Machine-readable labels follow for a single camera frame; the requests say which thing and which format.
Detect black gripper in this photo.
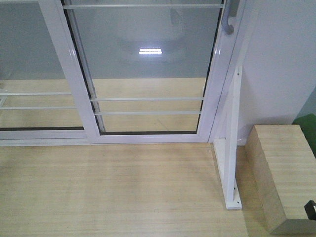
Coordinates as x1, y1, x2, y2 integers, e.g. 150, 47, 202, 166
304, 200, 316, 219

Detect grey curved door handle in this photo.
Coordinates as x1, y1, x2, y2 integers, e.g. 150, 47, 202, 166
221, 0, 240, 35

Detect white sliding glass door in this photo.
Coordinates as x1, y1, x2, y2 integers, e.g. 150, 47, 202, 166
39, 0, 246, 145

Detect white door bottom track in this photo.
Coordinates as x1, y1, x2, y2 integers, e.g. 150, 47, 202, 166
0, 136, 208, 146

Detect wooden box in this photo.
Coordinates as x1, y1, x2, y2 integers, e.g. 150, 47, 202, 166
245, 125, 316, 235

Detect green object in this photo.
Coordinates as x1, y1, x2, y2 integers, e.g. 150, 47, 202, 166
292, 114, 316, 156

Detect fixed white glass panel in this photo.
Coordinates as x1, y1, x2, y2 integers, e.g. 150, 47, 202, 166
0, 0, 87, 142

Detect white front support bracket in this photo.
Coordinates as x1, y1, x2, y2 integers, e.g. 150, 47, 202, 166
213, 66, 242, 210

